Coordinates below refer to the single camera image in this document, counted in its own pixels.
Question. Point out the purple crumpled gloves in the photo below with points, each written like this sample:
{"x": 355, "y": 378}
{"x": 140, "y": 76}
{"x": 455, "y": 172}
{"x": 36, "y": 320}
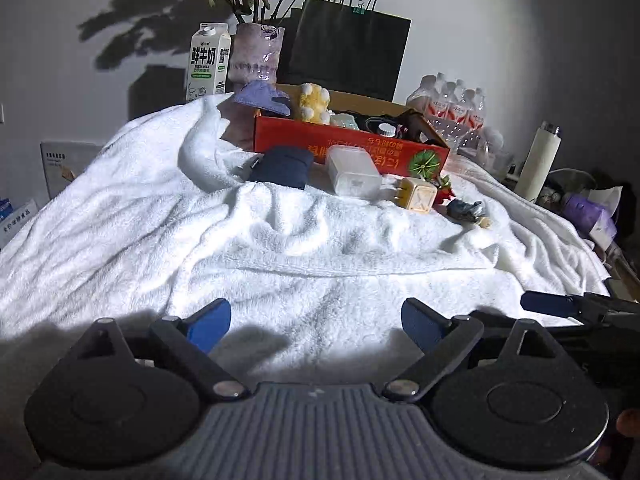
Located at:
{"x": 586, "y": 216}

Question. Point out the teal binder clip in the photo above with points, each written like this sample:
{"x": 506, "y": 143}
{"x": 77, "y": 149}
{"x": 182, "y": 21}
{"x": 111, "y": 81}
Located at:
{"x": 359, "y": 8}

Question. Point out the white round lamp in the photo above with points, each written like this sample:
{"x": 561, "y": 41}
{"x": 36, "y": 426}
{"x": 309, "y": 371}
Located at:
{"x": 490, "y": 144}

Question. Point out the white charger block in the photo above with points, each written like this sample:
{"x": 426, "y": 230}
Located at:
{"x": 352, "y": 172}

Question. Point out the small grey blue figurine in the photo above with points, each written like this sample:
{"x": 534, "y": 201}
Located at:
{"x": 468, "y": 212}

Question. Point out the purple glass vase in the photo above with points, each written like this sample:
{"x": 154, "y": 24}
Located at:
{"x": 255, "y": 54}

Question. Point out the white green milk carton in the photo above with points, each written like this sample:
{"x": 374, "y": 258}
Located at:
{"x": 208, "y": 61}

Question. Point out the purple drawstring pouch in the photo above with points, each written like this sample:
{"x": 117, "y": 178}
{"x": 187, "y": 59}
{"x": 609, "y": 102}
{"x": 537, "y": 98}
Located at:
{"x": 264, "y": 96}

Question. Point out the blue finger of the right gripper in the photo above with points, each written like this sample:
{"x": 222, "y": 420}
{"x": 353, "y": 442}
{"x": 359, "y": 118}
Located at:
{"x": 553, "y": 305}

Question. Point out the black paper shopping bag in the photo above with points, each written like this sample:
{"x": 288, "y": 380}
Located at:
{"x": 326, "y": 43}

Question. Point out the dark blue case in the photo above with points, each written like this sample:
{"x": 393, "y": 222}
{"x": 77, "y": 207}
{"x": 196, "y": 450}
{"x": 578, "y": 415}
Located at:
{"x": 283, "y": 165}

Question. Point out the white booklet against wall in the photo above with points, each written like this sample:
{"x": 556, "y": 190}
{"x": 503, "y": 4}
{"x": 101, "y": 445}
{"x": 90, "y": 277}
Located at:
{"x": 64, "y": 161}

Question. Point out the yellow white plush toy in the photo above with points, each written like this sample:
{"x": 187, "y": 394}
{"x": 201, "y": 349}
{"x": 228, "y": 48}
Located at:
{"x": 313, "y": 104}

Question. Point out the cream cube plug adapter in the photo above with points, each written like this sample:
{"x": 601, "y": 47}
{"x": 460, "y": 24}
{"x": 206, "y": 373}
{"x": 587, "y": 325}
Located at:
{"x": 415, "y": 195}

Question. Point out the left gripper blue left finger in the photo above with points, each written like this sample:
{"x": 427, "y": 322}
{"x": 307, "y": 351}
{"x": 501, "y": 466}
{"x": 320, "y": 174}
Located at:
{"x": 208, "y": 326}

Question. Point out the shrink-wrapped water bottle pack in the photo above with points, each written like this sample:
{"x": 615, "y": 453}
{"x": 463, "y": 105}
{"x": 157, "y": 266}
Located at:
{"x": 454, "y": 110}

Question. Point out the orange cardboard box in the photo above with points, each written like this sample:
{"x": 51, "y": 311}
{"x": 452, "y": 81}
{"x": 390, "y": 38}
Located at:
{"x": 415, "y": 150}

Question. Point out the red green strawberry toy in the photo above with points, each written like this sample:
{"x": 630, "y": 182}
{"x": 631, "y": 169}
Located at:
{"x": 444, "y": 190}

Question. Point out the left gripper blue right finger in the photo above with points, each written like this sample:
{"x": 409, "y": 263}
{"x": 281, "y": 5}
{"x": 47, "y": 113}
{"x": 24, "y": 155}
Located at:
{"x": 423, "y": 325}

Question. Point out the white thermos bottle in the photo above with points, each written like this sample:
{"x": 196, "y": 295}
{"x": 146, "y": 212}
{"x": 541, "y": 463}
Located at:
{"x": 538, "y": 162}

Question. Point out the white round ribbed cap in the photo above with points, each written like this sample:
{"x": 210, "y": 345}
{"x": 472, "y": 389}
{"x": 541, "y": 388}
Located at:
{"x": 386, "y": 130}

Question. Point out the white fluffy towel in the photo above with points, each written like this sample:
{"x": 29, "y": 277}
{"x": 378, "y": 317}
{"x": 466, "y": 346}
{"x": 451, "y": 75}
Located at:
{"x": 162, "y": 222}

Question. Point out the mint green white trinket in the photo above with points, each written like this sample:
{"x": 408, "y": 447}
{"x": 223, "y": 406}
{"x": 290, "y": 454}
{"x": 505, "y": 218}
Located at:
{"x": 344, "y": 120}

